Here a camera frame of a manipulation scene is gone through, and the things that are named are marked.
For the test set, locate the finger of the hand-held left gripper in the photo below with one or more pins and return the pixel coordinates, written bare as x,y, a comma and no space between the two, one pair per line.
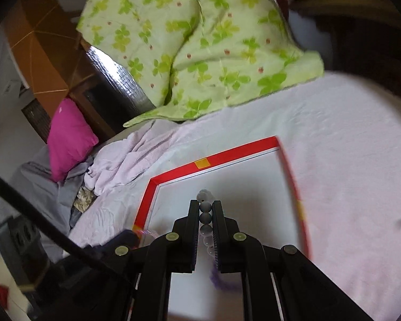
125,239

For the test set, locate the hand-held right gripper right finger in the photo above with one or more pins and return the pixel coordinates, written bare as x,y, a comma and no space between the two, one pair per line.
217,227

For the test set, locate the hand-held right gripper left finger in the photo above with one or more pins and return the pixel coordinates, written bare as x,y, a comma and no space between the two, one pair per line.
195,227

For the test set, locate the white tray with red rim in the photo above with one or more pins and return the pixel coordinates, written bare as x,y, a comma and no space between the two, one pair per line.
237,180

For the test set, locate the beige patterned cloth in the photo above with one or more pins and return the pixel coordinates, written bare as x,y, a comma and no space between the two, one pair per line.
84,200

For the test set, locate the grey cloth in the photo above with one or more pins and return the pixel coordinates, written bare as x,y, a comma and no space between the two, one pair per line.
43,187

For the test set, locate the magenta pillow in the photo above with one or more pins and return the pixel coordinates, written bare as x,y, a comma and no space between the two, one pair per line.
70,137

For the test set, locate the pale pink textured blanket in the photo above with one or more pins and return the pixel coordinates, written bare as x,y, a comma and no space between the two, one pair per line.
337,140

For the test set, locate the dark glossy headboard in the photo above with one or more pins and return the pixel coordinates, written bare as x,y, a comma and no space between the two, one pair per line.
120,83

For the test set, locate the green clover print quilt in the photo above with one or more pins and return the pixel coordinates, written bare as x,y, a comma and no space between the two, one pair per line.
187,40

